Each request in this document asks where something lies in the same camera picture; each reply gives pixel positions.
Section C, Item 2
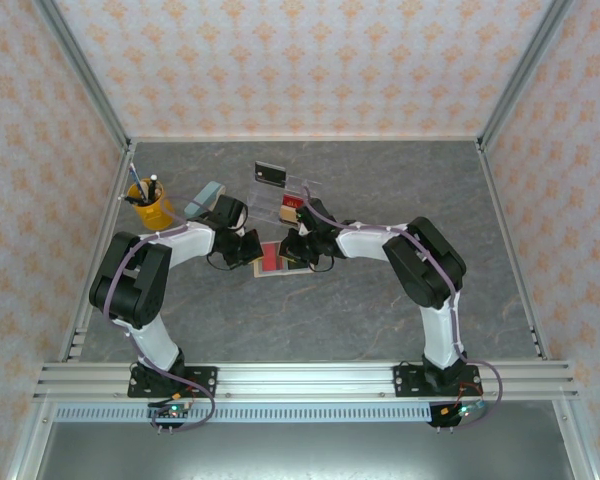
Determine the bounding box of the clear acrylic card stand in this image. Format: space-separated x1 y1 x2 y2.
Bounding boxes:
244 172 325 227

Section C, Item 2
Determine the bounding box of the beige leather card holder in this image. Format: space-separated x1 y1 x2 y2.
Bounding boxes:
252 239 314 279

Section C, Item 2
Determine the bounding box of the single black card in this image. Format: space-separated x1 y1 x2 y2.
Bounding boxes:
285 249 312 273

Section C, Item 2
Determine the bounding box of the single red card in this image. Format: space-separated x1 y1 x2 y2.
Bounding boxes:
261 242 282 272

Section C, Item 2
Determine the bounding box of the light blue eraser block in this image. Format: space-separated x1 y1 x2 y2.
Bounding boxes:
184 180 227 221

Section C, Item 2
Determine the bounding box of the yellow pen cup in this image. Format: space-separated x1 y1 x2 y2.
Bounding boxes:
129 178 177 231

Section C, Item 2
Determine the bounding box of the blue pen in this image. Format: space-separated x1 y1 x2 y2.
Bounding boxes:
128 162 149 199

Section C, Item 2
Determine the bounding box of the grey metal panel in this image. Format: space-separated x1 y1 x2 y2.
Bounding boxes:
34 422 576 480

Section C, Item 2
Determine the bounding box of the aluminium table side rail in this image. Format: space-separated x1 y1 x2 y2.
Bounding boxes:
58 142 137 362
474 139 552 362

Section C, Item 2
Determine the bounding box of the long aluminium mounting rail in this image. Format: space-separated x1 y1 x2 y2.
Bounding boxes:
32 362 580 402

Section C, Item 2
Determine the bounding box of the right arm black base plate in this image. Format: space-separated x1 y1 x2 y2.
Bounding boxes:
392 364 481 400

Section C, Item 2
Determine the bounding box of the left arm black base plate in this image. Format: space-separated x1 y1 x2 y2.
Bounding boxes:
127 366 219 399

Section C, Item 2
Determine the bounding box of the grey slotted cable duct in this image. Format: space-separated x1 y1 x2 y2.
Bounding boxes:
54 404 434 424

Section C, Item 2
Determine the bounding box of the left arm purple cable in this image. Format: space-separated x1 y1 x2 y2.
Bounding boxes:
102 194 216 435

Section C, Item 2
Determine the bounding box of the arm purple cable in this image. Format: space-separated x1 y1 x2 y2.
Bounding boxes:
102 194 216 435
301 184 505 432

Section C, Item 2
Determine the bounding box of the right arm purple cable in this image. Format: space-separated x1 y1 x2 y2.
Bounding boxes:
301 184 505 432

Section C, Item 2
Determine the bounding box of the short aluminium frame post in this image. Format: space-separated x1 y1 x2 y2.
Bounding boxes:
4 399 59 480
552 399 599 480

